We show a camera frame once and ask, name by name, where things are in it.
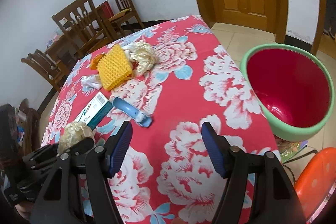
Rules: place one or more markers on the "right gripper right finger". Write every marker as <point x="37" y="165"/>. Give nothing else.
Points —
<point x="274" y="197"/>

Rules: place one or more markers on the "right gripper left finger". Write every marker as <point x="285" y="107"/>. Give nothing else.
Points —
<point x="103" y="163"/>

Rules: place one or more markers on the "small cream paper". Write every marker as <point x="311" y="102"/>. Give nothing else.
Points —
<point x="74" y="132"/>

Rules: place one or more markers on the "white teal carton box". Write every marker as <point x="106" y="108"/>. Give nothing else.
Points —
<point x="95" y="111"/>

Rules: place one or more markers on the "blue plastic clip tool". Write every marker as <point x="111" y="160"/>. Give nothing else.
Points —
<point x="134" y="113"/>

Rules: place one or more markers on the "clear plastic bag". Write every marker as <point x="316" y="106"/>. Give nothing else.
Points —
<point x="92" y="81"/>

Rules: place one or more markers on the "large yellow foam net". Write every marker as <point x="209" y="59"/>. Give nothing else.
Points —
<point x="114" y="68"/>

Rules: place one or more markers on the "cream cloth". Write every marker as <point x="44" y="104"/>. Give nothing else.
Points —
<point x="141" y="55"/>

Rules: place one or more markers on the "books under bin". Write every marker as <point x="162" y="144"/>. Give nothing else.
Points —
<point x="289" y="150"/>

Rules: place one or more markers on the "orange plastic stool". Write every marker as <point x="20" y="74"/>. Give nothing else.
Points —
<point x="316" y="184"/>

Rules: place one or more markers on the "red bin green rim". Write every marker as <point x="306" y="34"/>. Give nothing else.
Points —
<point x="294" y="89"/>

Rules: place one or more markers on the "red floral tablecloth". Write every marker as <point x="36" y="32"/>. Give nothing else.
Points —
<point x="167" y="173"/>

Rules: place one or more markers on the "left wooden chair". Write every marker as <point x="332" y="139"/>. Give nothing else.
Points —
<point x="55" y="73"/>

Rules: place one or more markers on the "wooden chair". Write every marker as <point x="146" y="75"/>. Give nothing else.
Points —
<point x="83" y="27"/>
<point x="55" y="73"/>
<point x="126" y="11"/>

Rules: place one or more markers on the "wooden dining table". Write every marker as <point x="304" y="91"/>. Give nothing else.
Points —
<point x="63" y="48"/>

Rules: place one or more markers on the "near wooden chair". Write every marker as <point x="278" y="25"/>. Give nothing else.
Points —
<point x="83" y="27"/>

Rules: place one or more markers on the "red bag on chair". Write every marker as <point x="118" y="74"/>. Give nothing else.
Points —
<point x="107" y="9"/>

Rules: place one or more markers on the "far wooden chair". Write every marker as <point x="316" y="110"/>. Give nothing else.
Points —
<point x="126" y="11"/>

